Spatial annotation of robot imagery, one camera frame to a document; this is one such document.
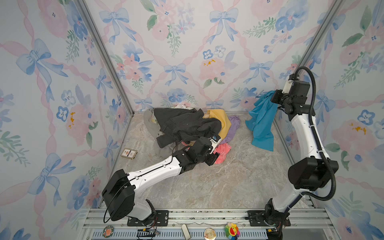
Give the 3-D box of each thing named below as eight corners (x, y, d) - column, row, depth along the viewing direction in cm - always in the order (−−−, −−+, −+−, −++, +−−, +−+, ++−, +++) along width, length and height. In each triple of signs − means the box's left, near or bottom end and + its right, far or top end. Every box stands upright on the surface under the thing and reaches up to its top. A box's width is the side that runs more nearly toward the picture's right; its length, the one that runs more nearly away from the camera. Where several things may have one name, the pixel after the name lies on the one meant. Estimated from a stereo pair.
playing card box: (121, 156, 98) (120, 155, 96) (126, 149, 101) (125, 147, 100) (133, 159, 97) (132, 158, 95) (138, 152, 100) (137, 150, 98)
